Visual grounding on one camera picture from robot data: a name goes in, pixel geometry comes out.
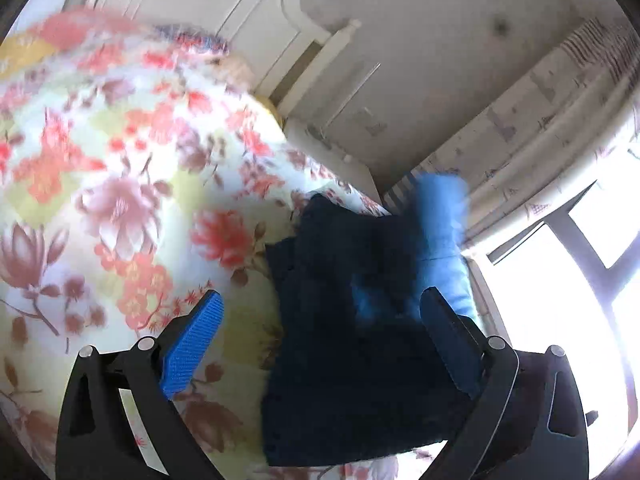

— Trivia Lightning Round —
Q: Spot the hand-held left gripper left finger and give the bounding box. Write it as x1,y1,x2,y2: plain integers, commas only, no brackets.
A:
55,290,226,480

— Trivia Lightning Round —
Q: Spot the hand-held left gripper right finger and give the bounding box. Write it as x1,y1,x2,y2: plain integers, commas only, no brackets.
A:
420,286,588,480

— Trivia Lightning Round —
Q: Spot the blue padded jacket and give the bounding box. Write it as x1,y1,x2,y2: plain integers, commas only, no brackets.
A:
260,172,483,467

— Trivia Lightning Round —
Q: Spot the floral bed sheet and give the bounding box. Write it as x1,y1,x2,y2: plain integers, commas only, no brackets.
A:
0,25,401,480

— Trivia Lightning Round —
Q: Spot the white nightstand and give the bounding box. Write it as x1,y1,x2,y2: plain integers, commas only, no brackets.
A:
282,117,383,211

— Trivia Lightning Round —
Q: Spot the yellow pillow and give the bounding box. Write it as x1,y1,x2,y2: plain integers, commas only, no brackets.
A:
260,97,286,132

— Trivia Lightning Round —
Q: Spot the striped patterned curtain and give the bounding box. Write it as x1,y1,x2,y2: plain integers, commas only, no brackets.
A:
385,15,640,251

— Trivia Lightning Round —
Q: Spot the peach fleece blanket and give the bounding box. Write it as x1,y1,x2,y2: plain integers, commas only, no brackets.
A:
220,55,257,97

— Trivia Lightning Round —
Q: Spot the floral folded quilt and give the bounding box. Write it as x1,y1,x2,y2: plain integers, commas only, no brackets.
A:
30,7,232,57

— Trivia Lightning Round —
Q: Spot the white wooden headboard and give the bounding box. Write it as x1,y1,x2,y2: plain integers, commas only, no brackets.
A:
65,0,363,121

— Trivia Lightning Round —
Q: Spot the dark window frame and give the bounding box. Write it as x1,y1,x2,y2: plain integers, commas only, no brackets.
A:
487,180,640,411

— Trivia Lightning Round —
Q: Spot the beige wall outlet panel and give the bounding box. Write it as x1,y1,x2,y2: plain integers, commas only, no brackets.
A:
352,109,388,137

